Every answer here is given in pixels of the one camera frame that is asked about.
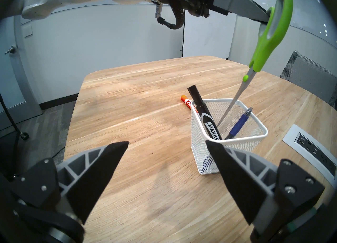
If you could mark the black permanent marker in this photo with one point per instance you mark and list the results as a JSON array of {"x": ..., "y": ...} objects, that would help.
[{"x": 200, "y": 105}]

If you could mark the grey mesh office chair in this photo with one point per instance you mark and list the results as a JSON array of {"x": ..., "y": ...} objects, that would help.
[{"x": 310, "y": 76}]

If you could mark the grey table outlet panel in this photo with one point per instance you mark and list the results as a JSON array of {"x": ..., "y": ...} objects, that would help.
[{"x": 310, "y": 146}]

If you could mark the white door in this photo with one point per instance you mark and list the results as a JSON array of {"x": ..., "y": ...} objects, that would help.
[{"x": 15, "y": 87}]

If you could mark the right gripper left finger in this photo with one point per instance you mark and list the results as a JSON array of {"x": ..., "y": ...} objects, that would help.
[{"x": 89, "y": 182}]

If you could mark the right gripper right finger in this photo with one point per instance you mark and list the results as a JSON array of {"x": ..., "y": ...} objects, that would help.
[{"x": 242, "y": 182}]

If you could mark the rolling whiteboard on stand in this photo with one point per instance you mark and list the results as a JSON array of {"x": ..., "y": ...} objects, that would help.
[{"x": 210, "y": 37}]

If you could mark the orange white Expo marker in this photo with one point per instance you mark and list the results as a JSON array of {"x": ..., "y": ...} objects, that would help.
[{"x": 186, "y": 101}]

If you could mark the large wall glass board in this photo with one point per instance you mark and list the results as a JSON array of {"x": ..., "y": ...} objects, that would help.
[{"x": 310, "y": 11}]

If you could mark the white wall plate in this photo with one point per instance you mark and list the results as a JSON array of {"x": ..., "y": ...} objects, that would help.
[{"x": 27, "y": 31}]

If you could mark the blue ballpoint pen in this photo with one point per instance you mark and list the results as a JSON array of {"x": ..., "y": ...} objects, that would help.
[{"x": 241, "y": 121}]

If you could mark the white mesh pen holder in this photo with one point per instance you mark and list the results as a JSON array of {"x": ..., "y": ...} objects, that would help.
[{"x": 237, "y": 145}]

